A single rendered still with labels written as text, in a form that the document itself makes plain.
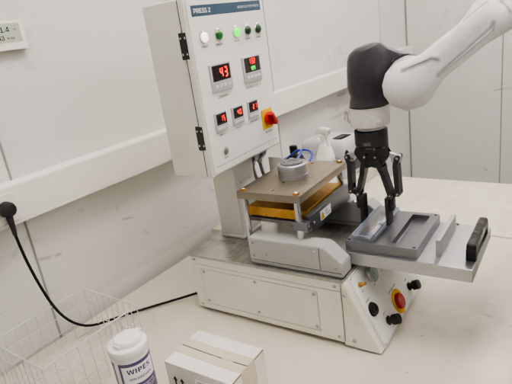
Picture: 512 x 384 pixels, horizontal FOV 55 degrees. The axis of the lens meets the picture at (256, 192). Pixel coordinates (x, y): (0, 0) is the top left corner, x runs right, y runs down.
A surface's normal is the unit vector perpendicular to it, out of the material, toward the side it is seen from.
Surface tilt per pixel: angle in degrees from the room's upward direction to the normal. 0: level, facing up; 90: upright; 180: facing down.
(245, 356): 2
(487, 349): 0
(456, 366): 0
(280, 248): 90
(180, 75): 90
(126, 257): 90
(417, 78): 77
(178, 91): 90
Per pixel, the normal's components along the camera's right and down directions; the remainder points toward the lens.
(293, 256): -0.54, 0.34
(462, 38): -0.11, 0.28
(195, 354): -0.11, -0.94
